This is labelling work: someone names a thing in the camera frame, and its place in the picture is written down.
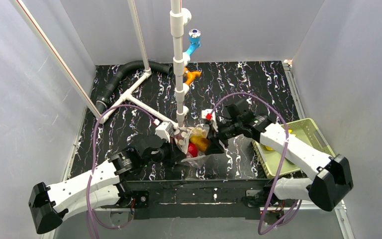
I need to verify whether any fake orange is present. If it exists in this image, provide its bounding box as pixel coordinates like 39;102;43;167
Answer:
190;135;211;153

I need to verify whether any fake red apple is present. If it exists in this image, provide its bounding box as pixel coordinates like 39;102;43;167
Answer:
187;142;198;158

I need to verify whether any clear polka dot zip bag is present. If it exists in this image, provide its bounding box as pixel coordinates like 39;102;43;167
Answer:
174;126;209;168

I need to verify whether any yellow fake banana bunch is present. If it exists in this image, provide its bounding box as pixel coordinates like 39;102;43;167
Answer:
259;128;293;153

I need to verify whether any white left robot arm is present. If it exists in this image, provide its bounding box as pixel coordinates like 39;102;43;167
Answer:
28;135;188;235

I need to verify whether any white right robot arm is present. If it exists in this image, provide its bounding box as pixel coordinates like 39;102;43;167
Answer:
201;100;354;212

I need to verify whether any fake yellow lemon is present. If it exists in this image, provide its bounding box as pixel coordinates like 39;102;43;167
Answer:
190;127;208;138

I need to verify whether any orange pipe fitting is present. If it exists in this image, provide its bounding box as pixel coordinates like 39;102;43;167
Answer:
184;67;201;86

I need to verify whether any pale green perforated basket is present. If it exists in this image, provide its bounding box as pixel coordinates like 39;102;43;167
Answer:
252;118;336;180

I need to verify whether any blue faucet fixture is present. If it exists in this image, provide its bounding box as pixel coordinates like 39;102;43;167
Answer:
184;28;201;58

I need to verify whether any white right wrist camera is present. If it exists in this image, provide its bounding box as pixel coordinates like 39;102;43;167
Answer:
201;109;218;131

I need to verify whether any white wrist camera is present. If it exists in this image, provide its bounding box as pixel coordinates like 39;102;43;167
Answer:
155;121;174;142
201;109;218;131

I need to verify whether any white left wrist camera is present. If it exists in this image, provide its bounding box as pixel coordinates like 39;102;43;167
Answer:
155;121;174;142

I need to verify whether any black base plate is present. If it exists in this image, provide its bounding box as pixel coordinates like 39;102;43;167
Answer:
125;179;297;220

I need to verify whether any black corrugated hose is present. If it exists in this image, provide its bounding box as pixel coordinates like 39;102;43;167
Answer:
95;60;174;115

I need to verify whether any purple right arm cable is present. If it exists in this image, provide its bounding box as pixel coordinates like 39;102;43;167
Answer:
209;92;303;236

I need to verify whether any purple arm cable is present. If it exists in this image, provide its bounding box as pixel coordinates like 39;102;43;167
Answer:
209;92;303;236
85;104;160;239

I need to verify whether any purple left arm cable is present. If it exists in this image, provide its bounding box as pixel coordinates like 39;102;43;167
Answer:
85;104;160;239

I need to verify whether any white pvc pipe frame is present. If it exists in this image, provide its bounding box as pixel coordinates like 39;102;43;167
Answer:
11;0;191;129

